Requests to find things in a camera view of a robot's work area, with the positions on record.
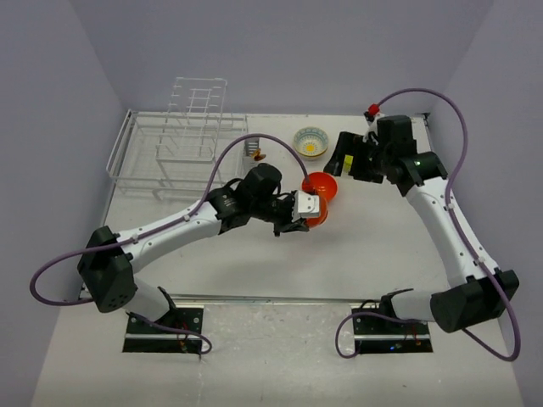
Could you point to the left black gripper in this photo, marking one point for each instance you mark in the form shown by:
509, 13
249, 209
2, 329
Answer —
288, 225

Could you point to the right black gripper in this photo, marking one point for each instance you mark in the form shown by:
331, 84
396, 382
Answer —
349, 145

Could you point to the grey cutlery holder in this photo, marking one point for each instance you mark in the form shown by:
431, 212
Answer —
250, 145

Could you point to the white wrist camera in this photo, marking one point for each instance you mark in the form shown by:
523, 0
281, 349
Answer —
305, 205
372, 115

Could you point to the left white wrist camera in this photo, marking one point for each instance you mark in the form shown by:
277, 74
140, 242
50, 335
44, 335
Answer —
305, 205

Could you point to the orange flower patterned bowl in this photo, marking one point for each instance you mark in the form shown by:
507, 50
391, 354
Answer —
312, 152

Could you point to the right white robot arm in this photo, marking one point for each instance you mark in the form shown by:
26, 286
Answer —
474, 278

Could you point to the white wire dish rack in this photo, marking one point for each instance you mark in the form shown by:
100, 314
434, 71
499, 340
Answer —
170, 153

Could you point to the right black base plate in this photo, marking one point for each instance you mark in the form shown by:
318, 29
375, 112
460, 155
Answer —
376, 336

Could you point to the blue sun patterned bowl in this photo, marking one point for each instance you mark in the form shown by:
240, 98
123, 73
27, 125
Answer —
310, 136

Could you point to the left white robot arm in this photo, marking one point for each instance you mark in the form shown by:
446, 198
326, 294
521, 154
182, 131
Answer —
109, 266

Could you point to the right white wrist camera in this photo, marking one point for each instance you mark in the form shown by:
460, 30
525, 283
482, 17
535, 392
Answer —
372, 115

